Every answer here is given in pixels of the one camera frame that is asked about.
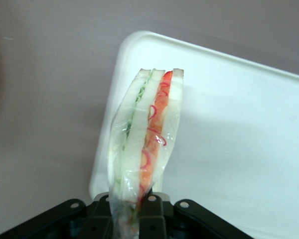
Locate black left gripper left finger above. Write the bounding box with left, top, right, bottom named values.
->
left=4, top=192, right=115, bottom=239

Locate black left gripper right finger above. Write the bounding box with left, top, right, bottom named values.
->
left=139, top=191, right=255, bottom=239

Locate triangle sandwich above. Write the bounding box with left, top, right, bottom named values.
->
left=107, top=67, right=185, bottom=239

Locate cream plastic tray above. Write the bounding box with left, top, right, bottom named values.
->
left=88, top=30, right=299, bottom=239

